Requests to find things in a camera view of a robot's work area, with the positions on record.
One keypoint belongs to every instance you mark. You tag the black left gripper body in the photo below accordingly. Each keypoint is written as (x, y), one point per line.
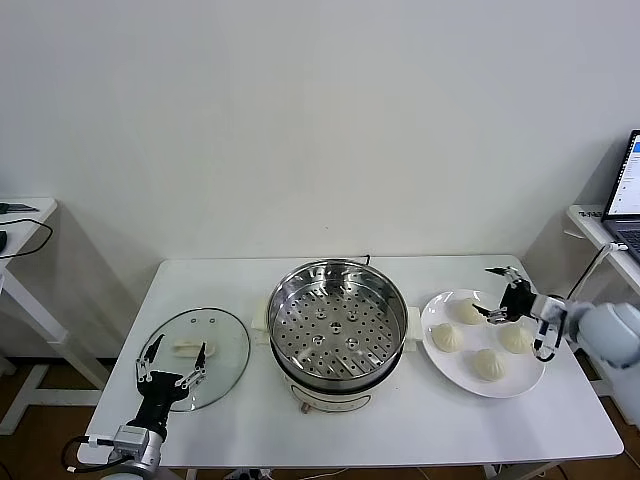
(157, 395)

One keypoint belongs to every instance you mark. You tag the white electric cooking pot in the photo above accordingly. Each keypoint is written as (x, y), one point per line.
(330, 400)

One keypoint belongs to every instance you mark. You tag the round glass pot lid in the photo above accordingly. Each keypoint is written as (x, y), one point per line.
(225, 332)

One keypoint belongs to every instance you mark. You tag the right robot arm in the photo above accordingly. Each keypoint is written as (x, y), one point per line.
(605, 330)

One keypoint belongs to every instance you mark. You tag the green and black tool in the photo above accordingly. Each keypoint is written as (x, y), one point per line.
(17, 207)

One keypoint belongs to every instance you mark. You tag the stainless steel steamer basket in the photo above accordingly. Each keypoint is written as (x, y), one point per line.
(300, 305)

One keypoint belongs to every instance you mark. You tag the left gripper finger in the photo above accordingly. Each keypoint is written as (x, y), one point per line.
(199, 367)
(145, 362)

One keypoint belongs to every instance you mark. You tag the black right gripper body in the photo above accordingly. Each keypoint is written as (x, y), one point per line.
(519, 300)

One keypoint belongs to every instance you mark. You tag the white steamed baozi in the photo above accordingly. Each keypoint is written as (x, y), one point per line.
(447, 338)
(490, 365)
(465, 312)
(517, 340)

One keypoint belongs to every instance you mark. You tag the black computer mouse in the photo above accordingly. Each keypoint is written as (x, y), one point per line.
(2, 241)

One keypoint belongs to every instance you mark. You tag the grey open laptop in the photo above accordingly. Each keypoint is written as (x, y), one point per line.
(630, 175)

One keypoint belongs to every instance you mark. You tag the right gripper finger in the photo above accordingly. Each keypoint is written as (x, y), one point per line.
(492, 315)
(511, 277)

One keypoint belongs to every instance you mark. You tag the white laptop side table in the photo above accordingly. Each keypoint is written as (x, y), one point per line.
(587, 220)

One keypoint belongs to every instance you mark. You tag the white round plate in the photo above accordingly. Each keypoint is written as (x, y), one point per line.
(510, 382)

